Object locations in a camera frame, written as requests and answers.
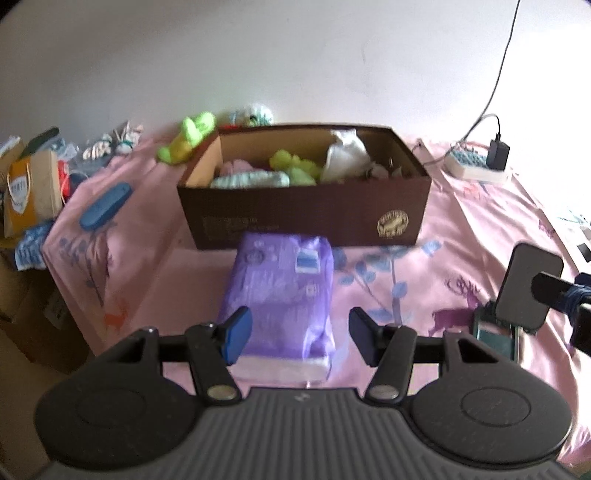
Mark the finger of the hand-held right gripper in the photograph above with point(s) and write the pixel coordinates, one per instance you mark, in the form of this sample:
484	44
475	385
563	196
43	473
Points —
582	330
554	288

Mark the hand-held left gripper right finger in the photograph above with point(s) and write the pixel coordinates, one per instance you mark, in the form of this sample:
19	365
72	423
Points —
362	334

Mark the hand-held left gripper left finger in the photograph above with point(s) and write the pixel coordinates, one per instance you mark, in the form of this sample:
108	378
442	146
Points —
238	334

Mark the purple tissue pack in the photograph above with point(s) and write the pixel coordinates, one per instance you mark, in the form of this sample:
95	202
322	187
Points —
277	286

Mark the brown cardboard box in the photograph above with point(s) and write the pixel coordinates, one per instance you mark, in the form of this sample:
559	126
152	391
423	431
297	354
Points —
314	217

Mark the light teal sock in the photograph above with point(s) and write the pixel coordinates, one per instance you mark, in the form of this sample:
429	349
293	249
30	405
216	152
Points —
251	180

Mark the pink fleece cloth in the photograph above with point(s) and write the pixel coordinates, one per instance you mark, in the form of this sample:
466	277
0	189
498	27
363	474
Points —
235	167

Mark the green plush toy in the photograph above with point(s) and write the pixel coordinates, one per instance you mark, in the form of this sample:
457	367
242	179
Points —
304	175

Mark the yellow-green soft toy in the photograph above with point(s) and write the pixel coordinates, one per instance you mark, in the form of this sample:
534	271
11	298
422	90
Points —
282	159

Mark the black flat object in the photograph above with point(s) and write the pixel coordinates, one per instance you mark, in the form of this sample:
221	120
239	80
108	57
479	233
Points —
584	254

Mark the patterned white cloth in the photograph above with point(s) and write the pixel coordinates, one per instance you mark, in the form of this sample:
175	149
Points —
572	221

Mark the pink printed bedsheet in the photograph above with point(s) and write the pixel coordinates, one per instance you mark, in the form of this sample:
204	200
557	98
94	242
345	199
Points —
461	221

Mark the white power strip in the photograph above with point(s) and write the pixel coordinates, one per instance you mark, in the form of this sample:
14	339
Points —
471	170

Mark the black charger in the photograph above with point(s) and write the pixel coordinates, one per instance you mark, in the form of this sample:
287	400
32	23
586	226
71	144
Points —
498	154

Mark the blue glasses case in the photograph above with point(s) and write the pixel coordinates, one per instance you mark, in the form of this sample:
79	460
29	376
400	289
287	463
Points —
104	207

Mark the brown cardboard carton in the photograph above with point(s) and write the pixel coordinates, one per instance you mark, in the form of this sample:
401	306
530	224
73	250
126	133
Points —
37	323

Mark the lime plush toy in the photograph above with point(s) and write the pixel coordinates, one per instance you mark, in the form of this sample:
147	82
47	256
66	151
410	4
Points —
184	138

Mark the white teal plush toy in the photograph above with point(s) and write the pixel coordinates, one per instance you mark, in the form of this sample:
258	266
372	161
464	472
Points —
254	115

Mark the blue patterned packet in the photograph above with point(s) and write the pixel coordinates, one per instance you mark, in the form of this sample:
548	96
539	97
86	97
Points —
30	247

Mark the white striped cloth bundle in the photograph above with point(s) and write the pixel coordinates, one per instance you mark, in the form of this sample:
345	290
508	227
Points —
104	147

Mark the red packet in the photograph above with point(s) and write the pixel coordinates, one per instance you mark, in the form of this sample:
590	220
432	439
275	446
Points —
64	180

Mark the brown paper bag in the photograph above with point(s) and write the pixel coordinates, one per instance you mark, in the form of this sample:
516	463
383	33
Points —
27	198

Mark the black oblong object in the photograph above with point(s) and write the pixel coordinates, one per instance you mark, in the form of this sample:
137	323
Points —
41	138

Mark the stack of papers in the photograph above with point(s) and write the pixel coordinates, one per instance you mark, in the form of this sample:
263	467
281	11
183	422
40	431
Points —
9	147

